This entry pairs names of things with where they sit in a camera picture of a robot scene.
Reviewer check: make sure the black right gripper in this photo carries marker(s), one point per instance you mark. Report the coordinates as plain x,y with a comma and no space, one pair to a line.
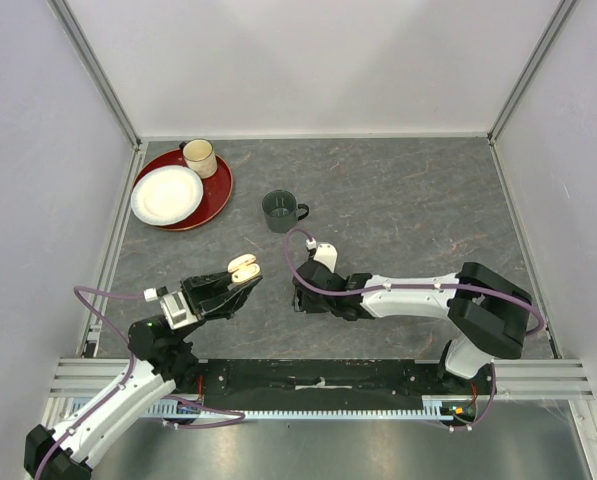
302,302

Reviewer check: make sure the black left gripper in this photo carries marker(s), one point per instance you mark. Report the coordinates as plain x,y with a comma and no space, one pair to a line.
234,300

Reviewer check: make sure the white earbud charging case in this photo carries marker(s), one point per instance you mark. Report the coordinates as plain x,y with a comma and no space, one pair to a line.
243,269

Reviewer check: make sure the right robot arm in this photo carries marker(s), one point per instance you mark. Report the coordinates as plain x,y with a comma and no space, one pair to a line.
494,316

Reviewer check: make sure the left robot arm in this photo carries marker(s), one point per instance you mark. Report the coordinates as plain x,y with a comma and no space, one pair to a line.
161,361

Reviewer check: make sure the dark green mug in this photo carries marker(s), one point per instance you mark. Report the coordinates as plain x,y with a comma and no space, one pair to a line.
282,211

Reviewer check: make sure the red round tray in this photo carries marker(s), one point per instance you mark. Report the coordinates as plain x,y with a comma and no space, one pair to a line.
217,190

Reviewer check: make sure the white paper plate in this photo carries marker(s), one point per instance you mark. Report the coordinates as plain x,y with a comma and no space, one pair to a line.
166,195

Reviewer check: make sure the cream ceramic cup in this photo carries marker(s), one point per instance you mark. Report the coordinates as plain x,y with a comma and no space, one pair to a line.
199,155

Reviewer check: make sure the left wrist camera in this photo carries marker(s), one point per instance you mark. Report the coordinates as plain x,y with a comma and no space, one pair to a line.
176,310

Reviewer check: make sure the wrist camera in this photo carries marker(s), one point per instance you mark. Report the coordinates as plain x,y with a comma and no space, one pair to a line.
323,253
176,310

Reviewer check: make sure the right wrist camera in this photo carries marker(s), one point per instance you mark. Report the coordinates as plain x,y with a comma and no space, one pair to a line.
323,253

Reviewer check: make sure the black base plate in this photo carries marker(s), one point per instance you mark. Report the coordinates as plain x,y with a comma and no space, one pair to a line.
326,383

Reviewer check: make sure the grey slotted cable duct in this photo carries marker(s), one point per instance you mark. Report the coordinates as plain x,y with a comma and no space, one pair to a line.
176,410

